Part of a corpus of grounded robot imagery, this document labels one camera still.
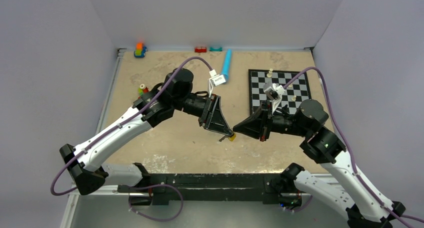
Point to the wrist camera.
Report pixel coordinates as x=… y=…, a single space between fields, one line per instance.
x=214 y=80
x=275 y=93

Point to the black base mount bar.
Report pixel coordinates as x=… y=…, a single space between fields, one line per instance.
x=267 y=188

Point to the white chess piece top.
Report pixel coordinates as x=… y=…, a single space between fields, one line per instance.
x=270 y=73

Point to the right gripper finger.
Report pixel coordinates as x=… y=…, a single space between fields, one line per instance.
x=258 y=118
x=251 y=129

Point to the colourful toy car blocks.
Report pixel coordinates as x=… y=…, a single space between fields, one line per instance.
x=140 y=50

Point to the colourful block stack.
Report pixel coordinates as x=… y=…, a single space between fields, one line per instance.
x=142 y=89

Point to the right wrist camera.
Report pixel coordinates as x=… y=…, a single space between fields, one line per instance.
x=275 y=93

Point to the yellow key tag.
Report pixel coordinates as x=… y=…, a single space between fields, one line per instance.
x=232 y=138

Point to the red toy block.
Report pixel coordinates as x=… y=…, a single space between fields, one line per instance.
x=200 y=49

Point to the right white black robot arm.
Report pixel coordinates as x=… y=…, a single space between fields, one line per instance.
x=358 y=201

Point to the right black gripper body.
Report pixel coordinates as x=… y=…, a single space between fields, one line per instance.
x=268 y=121

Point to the teal toy piece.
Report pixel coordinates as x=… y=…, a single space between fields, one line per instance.
x=215 y=49

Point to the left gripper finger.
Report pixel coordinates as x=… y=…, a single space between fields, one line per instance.
x=220 y=130
x=220 y=119

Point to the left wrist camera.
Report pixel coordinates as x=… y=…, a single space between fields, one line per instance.
x=214 y=80

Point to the blue cylinder tube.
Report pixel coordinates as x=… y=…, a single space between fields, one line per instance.
x=226 y=65

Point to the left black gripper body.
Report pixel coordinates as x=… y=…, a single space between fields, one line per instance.
x=207 y=109

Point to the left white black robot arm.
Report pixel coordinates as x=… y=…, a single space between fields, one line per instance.
x=86 y=161

